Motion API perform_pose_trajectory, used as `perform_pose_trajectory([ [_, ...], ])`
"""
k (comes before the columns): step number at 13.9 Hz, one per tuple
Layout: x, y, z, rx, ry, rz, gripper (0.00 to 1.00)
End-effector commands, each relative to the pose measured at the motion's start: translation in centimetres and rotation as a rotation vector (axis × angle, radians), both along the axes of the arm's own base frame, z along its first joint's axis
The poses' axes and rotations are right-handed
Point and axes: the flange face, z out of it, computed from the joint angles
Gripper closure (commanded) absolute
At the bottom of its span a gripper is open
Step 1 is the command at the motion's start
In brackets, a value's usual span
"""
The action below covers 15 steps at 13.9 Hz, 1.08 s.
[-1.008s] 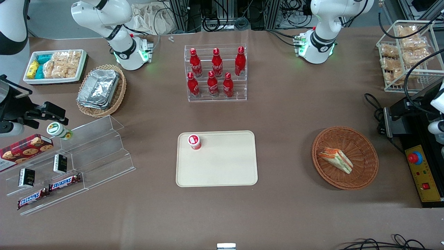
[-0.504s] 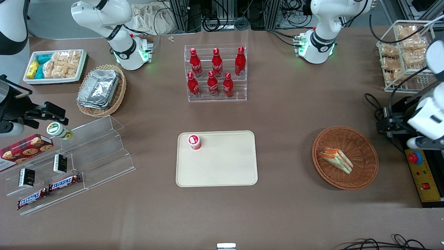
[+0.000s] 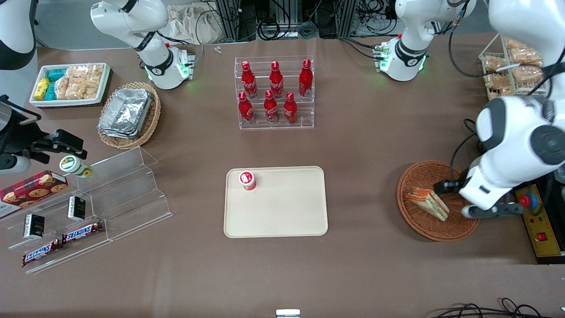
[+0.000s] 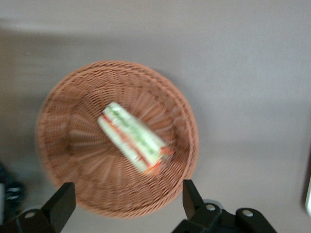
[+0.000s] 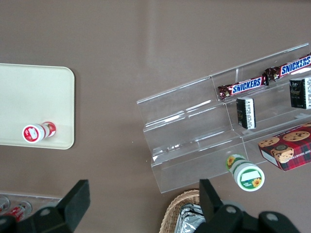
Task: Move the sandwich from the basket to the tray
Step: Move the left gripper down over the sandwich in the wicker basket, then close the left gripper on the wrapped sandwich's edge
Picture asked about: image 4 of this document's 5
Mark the round brown wicker basket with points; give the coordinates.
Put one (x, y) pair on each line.
(85, 145)

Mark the beige plastic tray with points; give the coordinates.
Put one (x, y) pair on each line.
(308, 194)

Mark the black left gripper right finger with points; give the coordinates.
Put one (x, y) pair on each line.
(194, 208)

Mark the triangle sandwich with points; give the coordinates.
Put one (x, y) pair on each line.
(131, 136)

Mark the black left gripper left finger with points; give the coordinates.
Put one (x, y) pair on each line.
(57, 208)

